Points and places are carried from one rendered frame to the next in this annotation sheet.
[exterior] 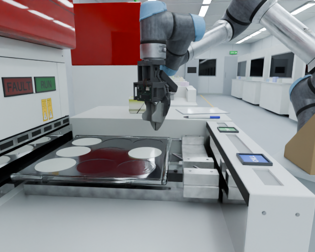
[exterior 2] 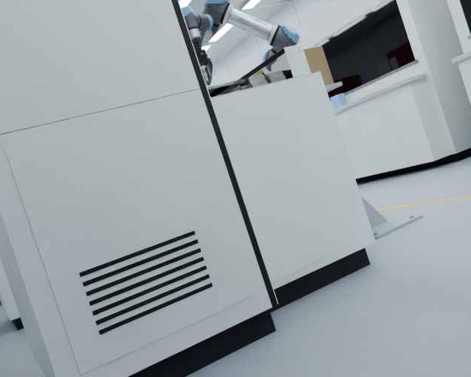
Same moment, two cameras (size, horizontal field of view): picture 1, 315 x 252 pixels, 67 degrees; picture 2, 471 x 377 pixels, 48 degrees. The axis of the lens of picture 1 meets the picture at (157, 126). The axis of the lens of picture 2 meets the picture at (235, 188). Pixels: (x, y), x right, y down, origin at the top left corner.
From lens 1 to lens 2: 1.99 m
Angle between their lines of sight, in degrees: 34
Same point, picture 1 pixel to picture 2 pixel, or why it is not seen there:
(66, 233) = not seen: hidden behind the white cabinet
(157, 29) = (194, 20)
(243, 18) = (215, 21)
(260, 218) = (290, 55)
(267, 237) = (295, 62)
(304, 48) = (262, 30)
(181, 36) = (203, 25)
